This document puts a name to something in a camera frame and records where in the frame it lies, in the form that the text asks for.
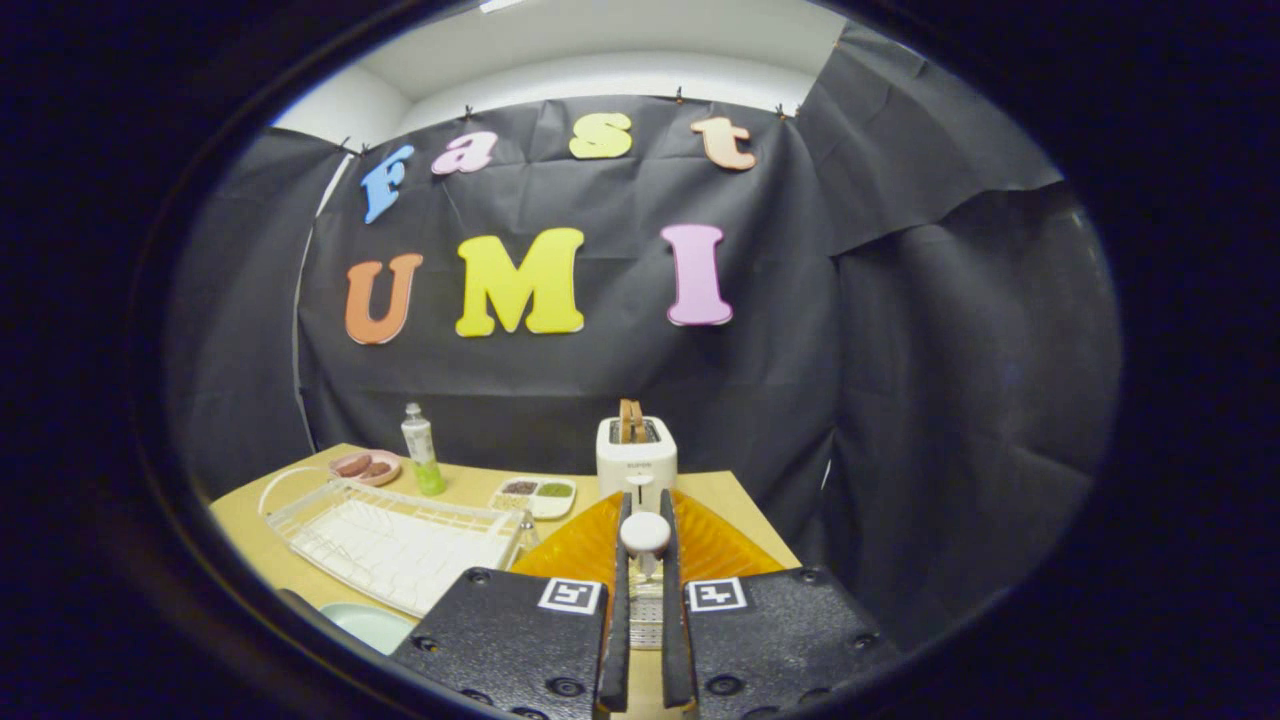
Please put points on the light green plate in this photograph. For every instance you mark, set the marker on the light green plate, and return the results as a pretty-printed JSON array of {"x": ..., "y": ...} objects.
[{"x": 370, "y": 625}]

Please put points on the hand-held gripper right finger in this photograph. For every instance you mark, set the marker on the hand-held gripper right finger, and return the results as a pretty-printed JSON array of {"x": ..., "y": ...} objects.
[{"x": 780, "y": 640}]

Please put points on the brown bread slice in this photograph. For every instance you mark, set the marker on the brown bread slice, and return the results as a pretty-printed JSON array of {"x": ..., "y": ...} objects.
[{"x": 632, "y": 420}]

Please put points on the white toaster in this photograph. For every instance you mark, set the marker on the white toaster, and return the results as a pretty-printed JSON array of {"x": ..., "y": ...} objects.
[{"x": 636, "y": 465}]

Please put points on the ceiling light panel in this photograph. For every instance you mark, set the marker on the ceiling light panel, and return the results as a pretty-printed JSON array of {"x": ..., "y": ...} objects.
[{"x": 500, "y": 4}]

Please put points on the black backdrop cloth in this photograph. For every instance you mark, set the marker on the black backdrop cloth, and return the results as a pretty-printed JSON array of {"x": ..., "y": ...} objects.
[{"x": 600, "y": 380}]

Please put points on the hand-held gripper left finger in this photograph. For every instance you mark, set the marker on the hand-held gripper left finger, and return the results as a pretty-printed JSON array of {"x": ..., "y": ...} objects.
[{"x": 500, "y": 640}]

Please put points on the white divided grain tray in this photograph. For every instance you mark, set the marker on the white divided grain tray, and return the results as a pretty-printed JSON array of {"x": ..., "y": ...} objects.
[{"x": 535, "y": 500}]

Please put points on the brown meat piece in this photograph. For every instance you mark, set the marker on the brown meat piece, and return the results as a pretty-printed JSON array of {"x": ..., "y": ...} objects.
[
  {"x": 352, "y": 465},
  {"x": 378, "y": 470}
]

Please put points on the clear bottle with green liquid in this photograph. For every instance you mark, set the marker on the clear bottle with green liquid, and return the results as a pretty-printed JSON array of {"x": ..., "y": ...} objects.
[{"x": 423, "y": 450}]

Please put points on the pink plate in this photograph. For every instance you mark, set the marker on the pink plate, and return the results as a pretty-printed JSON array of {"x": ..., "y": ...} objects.
[{"x": 390, "y": 480}]

